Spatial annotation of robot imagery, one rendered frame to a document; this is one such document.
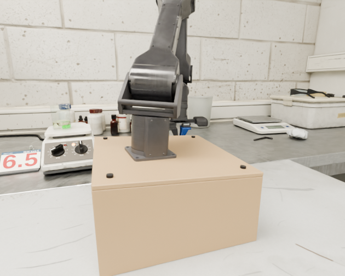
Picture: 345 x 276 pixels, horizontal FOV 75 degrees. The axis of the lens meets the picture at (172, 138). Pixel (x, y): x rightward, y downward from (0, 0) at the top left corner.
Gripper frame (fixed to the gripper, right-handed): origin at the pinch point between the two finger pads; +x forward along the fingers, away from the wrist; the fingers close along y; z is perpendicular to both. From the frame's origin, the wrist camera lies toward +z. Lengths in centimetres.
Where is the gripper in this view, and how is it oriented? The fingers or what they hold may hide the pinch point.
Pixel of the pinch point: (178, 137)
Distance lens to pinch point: 77.0
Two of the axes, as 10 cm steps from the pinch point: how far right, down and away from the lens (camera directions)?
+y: -9.9, 0.3, -1.3
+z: -1.4, -2.3, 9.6
